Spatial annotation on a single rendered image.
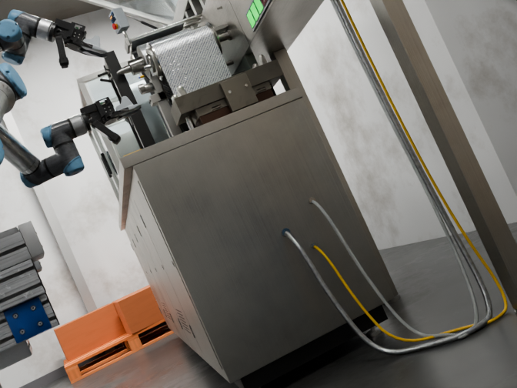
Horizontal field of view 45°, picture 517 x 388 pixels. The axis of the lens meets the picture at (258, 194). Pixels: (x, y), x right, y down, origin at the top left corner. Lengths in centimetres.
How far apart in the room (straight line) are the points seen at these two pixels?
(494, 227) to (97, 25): 516
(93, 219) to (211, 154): 387
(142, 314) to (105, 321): 45
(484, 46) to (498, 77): 17
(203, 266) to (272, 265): 23
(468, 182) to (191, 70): 115
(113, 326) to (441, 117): 400
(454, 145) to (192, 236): 85
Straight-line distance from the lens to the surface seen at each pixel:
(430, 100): 178
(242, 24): 238
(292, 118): 216
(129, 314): 497
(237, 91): 219
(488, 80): 332
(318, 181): 215
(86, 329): 532
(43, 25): 248
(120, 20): 309
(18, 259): 166
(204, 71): 242
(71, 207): 588
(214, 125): 210
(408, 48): 180
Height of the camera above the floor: 54
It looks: 2 degrees up
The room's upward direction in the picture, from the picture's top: 24 degrees counter-clockwise
